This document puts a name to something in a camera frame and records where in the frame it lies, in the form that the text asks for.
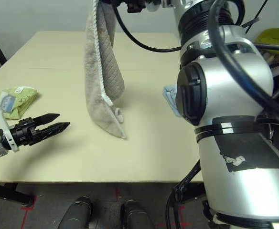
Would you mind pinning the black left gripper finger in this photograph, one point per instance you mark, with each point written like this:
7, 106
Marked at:
57, 128
47, 118

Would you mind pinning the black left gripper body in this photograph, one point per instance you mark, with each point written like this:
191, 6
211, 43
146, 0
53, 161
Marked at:
24, 134

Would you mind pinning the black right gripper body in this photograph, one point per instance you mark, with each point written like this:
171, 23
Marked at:
136, 6

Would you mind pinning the beige towel with white trim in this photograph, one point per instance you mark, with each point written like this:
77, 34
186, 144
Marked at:
91, 71

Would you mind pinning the green folded towel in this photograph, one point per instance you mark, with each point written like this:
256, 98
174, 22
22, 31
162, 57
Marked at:
22, 100

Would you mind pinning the light blue folded towel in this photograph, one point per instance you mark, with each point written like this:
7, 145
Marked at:
169, 95

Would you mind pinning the grey robot left leg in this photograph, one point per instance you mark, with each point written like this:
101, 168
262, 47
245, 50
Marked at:
76, 213

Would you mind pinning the black robot right leg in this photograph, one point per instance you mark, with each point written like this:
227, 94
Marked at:
136, 215

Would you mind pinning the black stand pole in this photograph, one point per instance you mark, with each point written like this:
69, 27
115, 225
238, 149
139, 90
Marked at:
261, 13

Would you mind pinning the green stool with wooden legs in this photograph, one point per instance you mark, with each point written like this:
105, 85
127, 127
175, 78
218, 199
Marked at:
275, 35

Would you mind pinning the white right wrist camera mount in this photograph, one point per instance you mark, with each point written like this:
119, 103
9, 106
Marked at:
153, 4

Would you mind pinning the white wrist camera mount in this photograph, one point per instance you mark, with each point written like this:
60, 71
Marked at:
7, 102
153, 4

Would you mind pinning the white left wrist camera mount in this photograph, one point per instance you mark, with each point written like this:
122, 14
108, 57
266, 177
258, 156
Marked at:
7, 102

